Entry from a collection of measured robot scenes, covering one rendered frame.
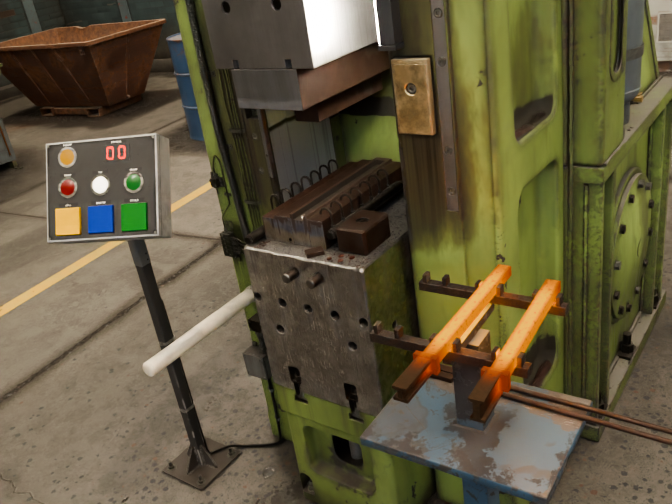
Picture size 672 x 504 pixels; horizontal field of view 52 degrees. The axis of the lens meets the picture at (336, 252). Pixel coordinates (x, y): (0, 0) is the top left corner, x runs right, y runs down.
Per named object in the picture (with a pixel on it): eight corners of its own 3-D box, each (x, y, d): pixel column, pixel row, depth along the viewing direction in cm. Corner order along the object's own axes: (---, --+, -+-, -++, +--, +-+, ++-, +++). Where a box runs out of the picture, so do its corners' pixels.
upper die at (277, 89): (303, 111, 158) (296, 69, 154) (238, 108, 170) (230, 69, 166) (396, 65, 188) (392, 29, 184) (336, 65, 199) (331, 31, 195)
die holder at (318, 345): (383, 420, 181) (362, 269, 162) (272, 383, 203) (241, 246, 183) (475, 313, 220) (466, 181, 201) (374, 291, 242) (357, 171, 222)
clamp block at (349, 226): (367, 256, 167) (363, 232, 164) (338, 251, 172) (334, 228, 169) (392, 235, 176) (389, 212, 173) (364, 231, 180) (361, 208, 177)
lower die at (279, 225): (326, 249, 174) (321, 218, 170) (266, 238, 185) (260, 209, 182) (409, 187, 203) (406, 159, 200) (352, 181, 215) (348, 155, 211)
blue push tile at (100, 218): (112, 231, 189) (112, 204, 189) (87, 233, 190) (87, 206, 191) (116, 232, 190) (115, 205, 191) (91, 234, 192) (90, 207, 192)
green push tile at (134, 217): (146, 230, 187) (145, 202, 187) (121, 231, 188) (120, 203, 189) (149, 230, 188) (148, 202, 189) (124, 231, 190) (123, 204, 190)
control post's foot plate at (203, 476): (202, 494, 232) (196, 473, 228) (158, 472, 244) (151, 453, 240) (245, 452, 247) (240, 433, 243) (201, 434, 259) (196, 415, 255)
